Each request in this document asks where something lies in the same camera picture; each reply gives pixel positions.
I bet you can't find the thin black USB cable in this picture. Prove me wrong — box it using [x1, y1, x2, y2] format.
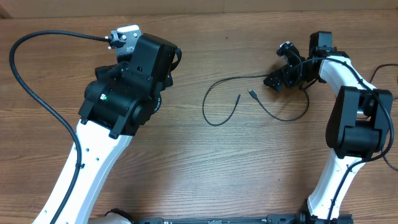
[201, 73, 270, 127]

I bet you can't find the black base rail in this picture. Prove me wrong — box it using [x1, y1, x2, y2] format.
[135, 212, 354, 224]

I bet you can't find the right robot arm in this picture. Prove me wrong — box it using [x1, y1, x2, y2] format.
[264, 31, 394, 223]

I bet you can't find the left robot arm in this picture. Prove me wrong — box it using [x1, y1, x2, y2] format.
[34, 30, 182, 223]

